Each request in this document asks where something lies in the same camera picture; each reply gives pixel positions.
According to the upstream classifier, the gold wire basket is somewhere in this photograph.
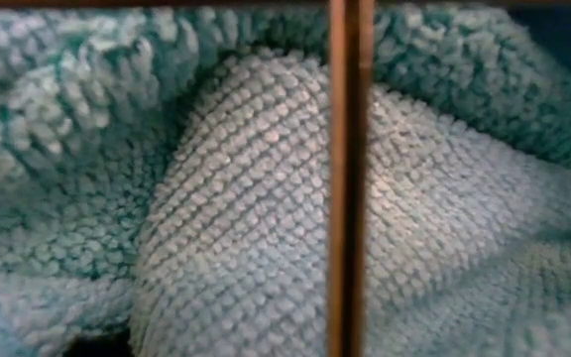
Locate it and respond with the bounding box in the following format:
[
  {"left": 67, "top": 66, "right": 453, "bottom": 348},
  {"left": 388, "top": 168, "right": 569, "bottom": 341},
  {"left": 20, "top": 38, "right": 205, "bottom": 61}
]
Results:
[{"left": 0, "top": 0, "right": 571, "bottom": 357}]

